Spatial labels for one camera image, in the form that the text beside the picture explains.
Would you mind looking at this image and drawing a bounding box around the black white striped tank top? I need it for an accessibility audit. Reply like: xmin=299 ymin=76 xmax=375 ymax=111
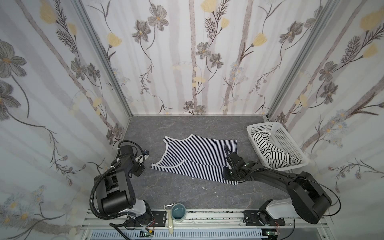
xmin=252 ymin=131 xmax=302 ymax=169

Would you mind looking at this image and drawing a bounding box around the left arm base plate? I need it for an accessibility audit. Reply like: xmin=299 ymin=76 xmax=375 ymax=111
xmin=125 ymin=211 xmax=168 ymax=229

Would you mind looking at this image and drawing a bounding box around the blue white striped tank top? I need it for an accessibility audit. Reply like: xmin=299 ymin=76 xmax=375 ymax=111
xmin=151 ymin=134 xmax=238 ymax=186

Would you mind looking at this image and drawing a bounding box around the teal mug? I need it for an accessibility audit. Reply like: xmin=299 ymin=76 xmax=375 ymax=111
xmin=171 ymin=203 xmax=187 ymax=223

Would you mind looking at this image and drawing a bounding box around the cream vegetable peeler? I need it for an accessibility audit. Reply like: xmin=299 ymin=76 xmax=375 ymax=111
xmin=164 ymin=203 xmax=175 ymax=235

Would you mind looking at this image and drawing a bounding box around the white plastic laundry basket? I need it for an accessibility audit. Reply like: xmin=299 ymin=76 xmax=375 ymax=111
xmin=247 ymin=122 xmax=309 ymax=171

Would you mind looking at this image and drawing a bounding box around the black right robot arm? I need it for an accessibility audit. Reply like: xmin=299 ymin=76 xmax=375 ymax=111
xmin=223 ymin=147 xmax=332 ymax=224

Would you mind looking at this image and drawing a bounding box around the aluminium frame rail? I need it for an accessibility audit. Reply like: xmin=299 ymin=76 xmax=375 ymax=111
xmin=81 ymin=209 xmax=328 ymax=231

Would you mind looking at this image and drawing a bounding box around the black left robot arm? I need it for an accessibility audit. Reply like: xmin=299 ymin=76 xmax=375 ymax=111
xmin=89 ymin=140 xmax=154 ymax=227

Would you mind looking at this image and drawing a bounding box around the white vented cable duct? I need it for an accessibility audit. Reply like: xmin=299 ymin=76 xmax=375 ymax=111
xmin=89 ymin=229 xmax=265 ymax=240

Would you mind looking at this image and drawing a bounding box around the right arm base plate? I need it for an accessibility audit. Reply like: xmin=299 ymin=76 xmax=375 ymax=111
xmin=243 ymin=211 xmax=286 ymax=227

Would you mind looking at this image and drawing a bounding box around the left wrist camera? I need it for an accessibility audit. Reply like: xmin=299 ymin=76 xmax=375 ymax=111
xmin=136 ymin=150 xmax=150 ymax=165

